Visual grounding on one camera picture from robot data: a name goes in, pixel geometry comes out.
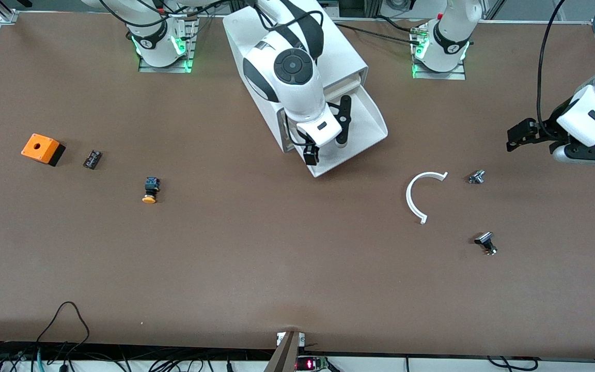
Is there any black cable behind cabinet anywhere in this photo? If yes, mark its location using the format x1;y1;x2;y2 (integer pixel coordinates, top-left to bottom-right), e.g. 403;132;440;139
335;21;427;47

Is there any white drawer cabinet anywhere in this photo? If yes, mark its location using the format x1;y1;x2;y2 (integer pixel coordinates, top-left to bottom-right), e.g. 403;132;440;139
223;10;369;153

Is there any aluminium arm base plate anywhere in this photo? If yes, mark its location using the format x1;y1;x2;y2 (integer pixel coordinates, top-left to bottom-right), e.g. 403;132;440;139
411;26;467;81
138;13;197;73

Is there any thin black looped cable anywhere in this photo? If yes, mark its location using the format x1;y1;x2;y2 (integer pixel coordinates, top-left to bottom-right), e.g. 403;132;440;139
36;301;90;357

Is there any orange button enclosure box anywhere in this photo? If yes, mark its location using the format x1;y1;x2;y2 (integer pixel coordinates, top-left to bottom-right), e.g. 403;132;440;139
21;133;66;167

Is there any yellow push button switch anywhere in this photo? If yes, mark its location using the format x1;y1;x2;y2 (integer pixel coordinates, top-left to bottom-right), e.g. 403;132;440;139
142;177;161;204

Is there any white curved plastic piece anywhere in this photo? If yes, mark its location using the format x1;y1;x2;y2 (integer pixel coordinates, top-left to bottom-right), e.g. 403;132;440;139
406;171;449;225

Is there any small device red display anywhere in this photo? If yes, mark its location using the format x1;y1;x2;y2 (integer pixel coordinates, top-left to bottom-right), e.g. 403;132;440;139
296;355;330;372

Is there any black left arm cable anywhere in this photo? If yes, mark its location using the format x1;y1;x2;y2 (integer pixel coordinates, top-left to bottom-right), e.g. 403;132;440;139
537;0;569;130

